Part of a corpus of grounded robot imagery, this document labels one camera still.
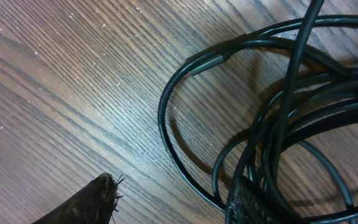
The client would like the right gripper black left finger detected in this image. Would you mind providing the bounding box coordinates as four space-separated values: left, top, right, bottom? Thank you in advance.
34 173 119 224

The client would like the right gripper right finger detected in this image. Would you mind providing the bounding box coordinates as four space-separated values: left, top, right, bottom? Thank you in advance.
227 176 308 224

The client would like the black cable bundle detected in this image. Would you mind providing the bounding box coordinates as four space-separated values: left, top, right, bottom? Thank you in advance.
157 0 358 224

